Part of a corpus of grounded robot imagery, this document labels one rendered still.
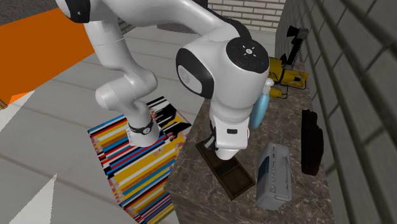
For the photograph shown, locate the dark brown rectangular tray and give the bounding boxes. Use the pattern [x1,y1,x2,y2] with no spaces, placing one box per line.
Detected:
[195,140,257,201]

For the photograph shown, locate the light blue spray bottle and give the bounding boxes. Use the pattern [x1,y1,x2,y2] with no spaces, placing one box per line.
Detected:
[248,78,275,130]

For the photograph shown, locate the grey portable radio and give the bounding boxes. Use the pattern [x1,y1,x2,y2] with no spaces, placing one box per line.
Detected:
[255,141,293,211]

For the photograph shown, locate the striped colourful robot stand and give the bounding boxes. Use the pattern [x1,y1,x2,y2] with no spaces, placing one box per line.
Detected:
[87,95,192,224]

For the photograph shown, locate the black flat slab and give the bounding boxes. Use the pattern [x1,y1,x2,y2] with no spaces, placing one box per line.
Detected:
[301,108,325,177]

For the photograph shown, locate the yellow and black power saw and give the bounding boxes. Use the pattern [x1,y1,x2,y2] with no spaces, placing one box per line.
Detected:
[267,25,311,100]

